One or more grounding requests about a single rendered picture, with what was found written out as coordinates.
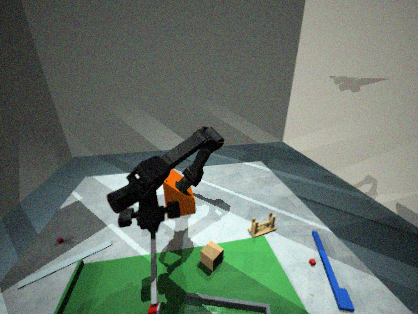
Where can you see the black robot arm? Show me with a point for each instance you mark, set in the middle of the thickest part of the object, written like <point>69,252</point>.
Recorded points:
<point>153,171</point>

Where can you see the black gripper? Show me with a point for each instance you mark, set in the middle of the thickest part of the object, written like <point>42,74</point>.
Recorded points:
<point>125,216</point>

